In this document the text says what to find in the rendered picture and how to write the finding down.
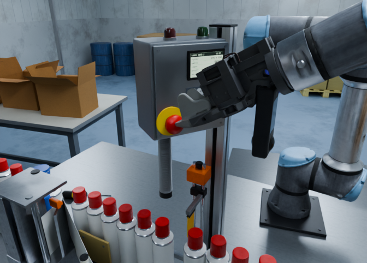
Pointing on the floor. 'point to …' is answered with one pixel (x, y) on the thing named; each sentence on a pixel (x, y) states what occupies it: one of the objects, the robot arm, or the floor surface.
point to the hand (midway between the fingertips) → (183, 125)
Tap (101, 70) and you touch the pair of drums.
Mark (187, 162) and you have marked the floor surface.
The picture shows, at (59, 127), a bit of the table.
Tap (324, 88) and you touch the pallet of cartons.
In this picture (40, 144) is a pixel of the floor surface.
